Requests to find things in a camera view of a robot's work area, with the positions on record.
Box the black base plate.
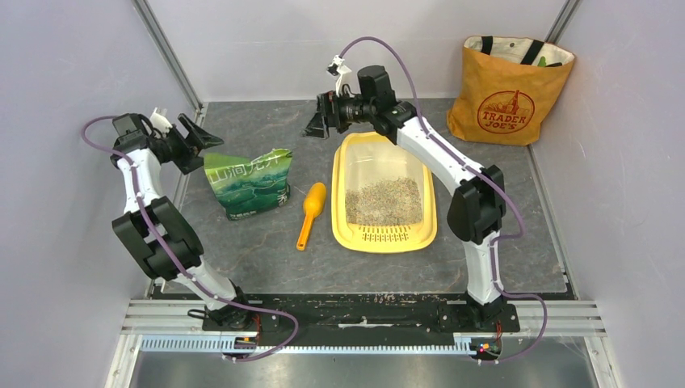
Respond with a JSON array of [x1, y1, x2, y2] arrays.
[[187, 293, 521, 347]]

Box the yellow litter box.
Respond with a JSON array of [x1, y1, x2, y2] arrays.
[[331, 132, 437, 254]]

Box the orange Trader Joe's bag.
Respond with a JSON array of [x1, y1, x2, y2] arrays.
[[447, 36, 576, 146]]

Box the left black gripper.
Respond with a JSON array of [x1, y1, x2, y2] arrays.
[[156, 115, 223, 175]]

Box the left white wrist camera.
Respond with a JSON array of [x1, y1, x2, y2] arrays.
[[149, 107, 173, 137]]

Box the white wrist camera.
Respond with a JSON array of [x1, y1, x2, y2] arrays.
[[326, 55, 351, 97], [149, 107, 173, 137]]

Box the orange litter scoop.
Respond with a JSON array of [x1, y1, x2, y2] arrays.
[[296, 182, 327, 251]]

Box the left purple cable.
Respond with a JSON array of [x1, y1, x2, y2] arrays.
[[80, 115, 300, 364]]

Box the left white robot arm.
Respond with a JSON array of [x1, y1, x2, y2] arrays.
[[111, 112, 254, 330]]

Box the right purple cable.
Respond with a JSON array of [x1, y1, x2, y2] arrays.
[[337, 36, 549, 366]]

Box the grey litter pile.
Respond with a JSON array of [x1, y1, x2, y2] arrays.
[[345, 178, 423, 226]]

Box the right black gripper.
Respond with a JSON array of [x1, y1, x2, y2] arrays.
[[301, 86, 376, 139]]

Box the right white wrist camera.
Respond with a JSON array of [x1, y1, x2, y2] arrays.
[[326, 55, 351, 97]]

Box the aluminium rail frame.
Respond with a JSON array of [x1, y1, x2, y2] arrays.
[[104, 299, 624, 388]]

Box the purple cable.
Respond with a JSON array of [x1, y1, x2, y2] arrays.
[[80, 115, 300, 364], [337, 36, 549, 366]]

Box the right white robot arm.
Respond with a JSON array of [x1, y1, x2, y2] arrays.
[[304, 58, 511, 331]]

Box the green litter bag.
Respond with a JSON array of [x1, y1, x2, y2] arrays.
[[204, 149, 293, 221]]

